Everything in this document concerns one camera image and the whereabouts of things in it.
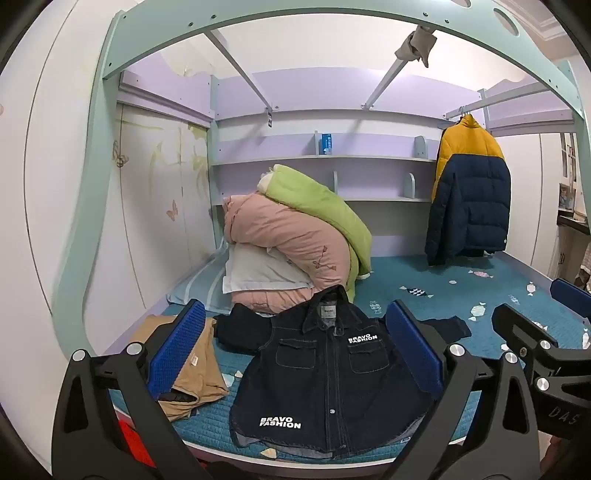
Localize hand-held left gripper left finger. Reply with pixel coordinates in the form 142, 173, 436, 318
52, 299, 218, 480

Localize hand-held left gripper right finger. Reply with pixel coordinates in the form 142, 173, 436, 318
385, 300, 539, 480

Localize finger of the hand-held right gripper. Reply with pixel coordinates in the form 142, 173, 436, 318
551, 278, 591, 308
492, 304, 560, 370

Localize tan pants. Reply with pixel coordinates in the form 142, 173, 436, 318
139, 315, 230, 422

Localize dark denim jacket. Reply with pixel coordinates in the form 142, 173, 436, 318
215, 285, 472, 462

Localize blue striped pillow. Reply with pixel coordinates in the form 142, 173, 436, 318
166, 239, 237, 320

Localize red object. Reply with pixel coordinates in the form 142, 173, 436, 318
115, 410, 157, 480

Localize white pillow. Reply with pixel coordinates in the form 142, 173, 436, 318
222, 241, 315, 294

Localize yellow and navy puffer jacket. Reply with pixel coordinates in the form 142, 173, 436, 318
425, 114, 512, 267

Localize pink quilt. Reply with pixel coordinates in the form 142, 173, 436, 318
223, 194, 354, 317

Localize green quilt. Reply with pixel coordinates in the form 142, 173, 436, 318
259, 165, 373, 297

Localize lavender shelf unit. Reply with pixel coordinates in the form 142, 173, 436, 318
117, 69, 575, 259

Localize grey cloth on slat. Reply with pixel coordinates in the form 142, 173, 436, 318
394, 25, 438, 69

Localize teal loft bed frame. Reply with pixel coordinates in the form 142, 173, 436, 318
51, 0, 589, 370

